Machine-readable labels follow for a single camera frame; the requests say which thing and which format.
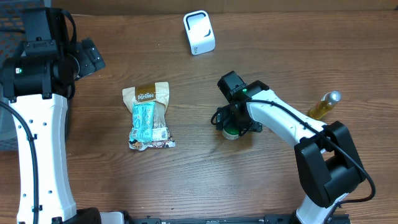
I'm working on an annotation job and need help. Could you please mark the brown white snack bag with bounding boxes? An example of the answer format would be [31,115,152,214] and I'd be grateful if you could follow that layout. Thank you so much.
[122,82,175,151]

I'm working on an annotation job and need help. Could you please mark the white barcode scanner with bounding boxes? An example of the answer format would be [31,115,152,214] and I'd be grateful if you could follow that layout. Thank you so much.
[183,10,216,55]

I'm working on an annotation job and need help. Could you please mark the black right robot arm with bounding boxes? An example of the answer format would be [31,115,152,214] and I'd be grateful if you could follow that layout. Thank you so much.
[211,71,366,223]

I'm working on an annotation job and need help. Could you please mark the teal snack packet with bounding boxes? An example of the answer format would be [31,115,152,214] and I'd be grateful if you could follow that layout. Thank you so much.
[129,102,155,142]

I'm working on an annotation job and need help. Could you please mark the yellow liquid glass bottle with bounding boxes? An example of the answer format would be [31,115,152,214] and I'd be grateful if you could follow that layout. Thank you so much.
[307,90,342,120]

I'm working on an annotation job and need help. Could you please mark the green white yogurt cup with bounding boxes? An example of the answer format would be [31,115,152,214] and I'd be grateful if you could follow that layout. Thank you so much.
[222,124,239,140]

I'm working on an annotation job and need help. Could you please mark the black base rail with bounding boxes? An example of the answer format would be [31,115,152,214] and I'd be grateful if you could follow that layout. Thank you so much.
[99,211,352,224]

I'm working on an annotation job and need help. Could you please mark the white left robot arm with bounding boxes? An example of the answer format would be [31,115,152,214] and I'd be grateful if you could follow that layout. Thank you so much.
[1,7,105,223]

